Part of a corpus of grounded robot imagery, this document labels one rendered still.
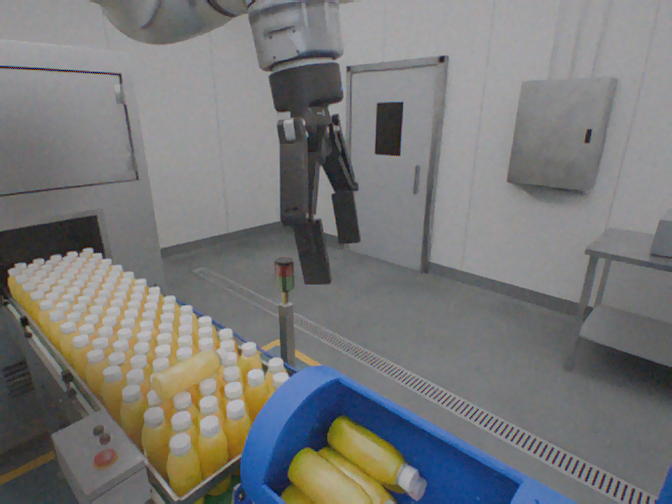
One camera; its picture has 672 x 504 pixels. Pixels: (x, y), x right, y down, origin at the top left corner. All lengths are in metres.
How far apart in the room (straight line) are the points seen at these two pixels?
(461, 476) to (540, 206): 3.28
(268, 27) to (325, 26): 0.05
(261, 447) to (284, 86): 0.58
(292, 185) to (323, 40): 0.14
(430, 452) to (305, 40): 0.73
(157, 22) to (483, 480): 0.83
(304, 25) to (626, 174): 3.49
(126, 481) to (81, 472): 0.08
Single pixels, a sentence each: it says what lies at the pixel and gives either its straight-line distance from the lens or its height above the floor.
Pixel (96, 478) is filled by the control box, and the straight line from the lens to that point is 0.90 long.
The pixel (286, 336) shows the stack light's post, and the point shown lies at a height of 0.99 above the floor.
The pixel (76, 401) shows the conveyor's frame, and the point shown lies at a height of 0.90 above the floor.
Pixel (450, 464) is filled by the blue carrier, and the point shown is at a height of 1.09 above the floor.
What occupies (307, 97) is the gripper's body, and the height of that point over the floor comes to 1.72.
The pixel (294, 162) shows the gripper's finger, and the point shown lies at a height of 1.66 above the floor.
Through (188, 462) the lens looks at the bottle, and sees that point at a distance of 0.95.
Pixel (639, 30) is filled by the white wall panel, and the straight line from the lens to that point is 3.81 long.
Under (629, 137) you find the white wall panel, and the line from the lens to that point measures 3.76.
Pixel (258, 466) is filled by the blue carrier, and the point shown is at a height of 1.14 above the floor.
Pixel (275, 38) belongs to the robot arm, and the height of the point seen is 1.77.
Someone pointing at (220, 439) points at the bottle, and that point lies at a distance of 0.97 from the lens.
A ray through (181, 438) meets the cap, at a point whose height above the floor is 1.08.
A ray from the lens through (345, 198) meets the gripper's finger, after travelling 0.52.
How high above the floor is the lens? 1.71
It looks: 20 degrees down
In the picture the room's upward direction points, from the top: straight up
